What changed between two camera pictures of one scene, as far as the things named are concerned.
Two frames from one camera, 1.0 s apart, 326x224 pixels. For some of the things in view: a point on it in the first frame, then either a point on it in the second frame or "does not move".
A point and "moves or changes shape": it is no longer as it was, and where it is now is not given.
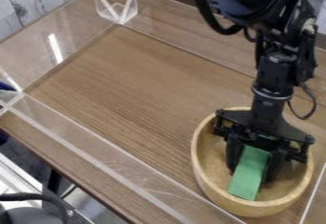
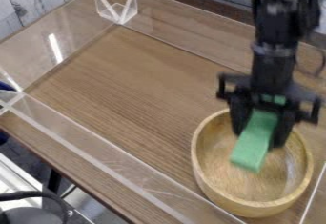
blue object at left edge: (7, 87) does not move
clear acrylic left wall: (50, 40) does not move
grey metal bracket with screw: (71, 216) does not move
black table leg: (54, 181) does not move
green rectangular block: (250, 172) moves or changes shape
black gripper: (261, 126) → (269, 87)
